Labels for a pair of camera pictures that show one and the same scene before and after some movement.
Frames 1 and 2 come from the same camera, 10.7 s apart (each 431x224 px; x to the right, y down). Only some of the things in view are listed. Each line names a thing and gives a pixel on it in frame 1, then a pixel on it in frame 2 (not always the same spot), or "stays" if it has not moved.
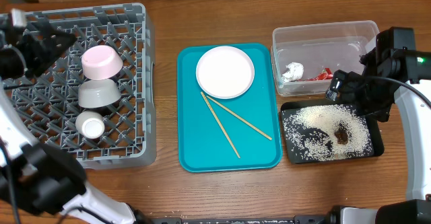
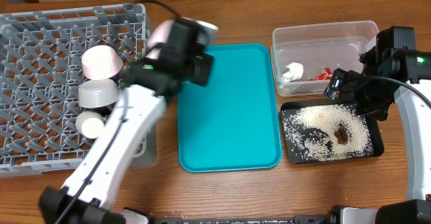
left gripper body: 37,46 to 180,35
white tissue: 295,72 stays
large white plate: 225,72 to 159,35
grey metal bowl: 98,93 stays
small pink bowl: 101,62 stays
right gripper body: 371,98 stays
